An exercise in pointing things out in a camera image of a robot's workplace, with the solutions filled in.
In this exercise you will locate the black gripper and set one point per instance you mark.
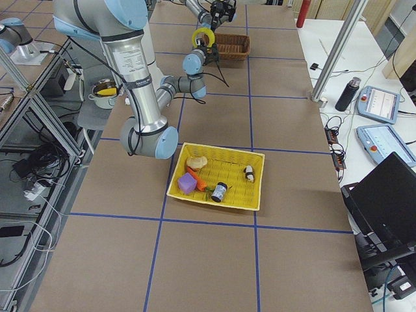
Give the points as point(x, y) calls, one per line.
point(205, 49)
point(215, 15)

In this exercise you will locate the yellow tape roll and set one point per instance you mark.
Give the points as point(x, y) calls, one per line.
point(206, 33)

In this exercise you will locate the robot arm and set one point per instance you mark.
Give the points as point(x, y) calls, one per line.
point(203, 14)
point(120, 27)

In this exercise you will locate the brown wicker basket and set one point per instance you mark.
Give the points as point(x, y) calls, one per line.
point(232, 46)

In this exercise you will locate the yellow plastic basket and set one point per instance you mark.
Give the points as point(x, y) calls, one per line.
point(224, 165)

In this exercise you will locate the red cylinder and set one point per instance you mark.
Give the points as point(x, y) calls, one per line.
point(303, 13)

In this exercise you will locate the white pot with banana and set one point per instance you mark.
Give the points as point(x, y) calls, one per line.
point(104, 94)

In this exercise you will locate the croissant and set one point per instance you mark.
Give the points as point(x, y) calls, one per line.
point(196, 163)

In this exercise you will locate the panda figurine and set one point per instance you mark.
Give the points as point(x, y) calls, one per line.
point(249, 173)

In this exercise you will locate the purple sponge block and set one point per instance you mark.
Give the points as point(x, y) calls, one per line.
point(187, 183)

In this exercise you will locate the toy carrot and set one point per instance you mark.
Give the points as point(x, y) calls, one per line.
point(201, 185)

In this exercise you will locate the black water bottle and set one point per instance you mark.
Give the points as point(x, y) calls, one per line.
point(348, 94)

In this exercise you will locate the teach pendant far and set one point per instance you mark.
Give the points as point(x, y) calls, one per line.
point(378, 104)

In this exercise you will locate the teach pendant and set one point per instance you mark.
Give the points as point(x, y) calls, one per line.
point(379, 141)
point(378, 104)

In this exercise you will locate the teach pendant near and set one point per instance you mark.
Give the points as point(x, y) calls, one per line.
point(379, 141)

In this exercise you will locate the black laptop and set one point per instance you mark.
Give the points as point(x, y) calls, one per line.
point(382, 204)

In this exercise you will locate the aluminium frame post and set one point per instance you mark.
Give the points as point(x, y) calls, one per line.
point(343, 36)

